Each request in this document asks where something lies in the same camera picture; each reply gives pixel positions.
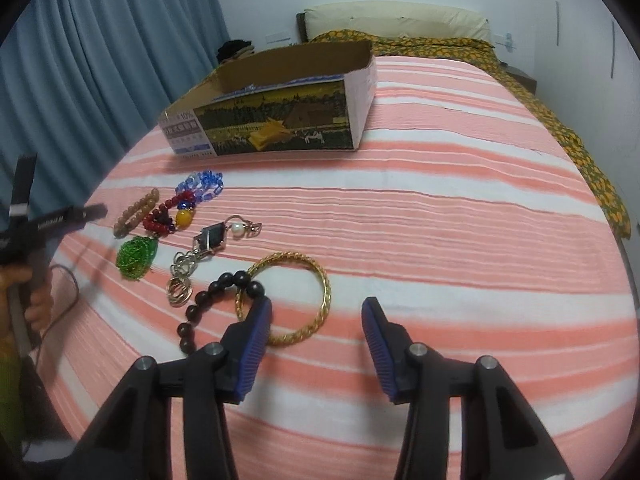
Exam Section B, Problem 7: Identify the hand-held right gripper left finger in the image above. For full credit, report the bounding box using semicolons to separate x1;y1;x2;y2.
60;296;275;480

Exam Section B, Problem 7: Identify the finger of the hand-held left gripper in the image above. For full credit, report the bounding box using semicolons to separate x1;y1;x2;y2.
34;203;107;236

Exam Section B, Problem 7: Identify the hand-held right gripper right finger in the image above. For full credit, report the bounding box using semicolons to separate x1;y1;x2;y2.
361;296;576;480

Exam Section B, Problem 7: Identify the tan bead bracelet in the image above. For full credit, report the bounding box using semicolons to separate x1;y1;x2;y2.
113;187;161;237

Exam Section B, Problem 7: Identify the dark wooden bead bracelet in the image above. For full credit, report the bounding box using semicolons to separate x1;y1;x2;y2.
176;270;266;357

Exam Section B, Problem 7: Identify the gold twisted bangle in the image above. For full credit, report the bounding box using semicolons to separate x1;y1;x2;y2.
235;251;332;347

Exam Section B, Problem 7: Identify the green beaded ornament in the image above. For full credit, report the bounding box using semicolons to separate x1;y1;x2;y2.
116;236;160;281

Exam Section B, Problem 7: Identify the red bead bracelet yellow bead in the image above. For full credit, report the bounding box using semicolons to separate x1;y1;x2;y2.
142;191;197;236

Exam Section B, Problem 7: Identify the blue glass bead bracelet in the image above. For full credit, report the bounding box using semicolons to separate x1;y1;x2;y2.
175;170;224;206

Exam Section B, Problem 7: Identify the printed cardboard box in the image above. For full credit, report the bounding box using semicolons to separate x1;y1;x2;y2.
158;40;377;157

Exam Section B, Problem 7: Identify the person's left hand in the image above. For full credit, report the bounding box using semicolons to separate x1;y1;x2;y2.
0;265;54;335

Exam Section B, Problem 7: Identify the pink white striped blanket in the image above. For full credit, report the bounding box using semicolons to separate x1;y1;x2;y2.
37;55;626;480

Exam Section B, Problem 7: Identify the blue-grey curtain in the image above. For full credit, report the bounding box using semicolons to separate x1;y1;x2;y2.
0;0;231;221

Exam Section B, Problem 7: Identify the pile of clothes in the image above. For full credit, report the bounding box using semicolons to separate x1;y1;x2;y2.
216;40;257;66

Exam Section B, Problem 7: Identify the yellow floral blanket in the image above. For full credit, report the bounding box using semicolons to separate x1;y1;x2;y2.
307;30;632;240

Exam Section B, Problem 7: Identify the dark wooden nightstand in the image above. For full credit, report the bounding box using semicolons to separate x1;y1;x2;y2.
505;65;538;95

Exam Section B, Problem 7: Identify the cream pillow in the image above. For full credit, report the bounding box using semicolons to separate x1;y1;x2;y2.
305;2;491;42

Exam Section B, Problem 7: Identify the black cable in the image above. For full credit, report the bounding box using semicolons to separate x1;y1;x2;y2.
35;264;79;361

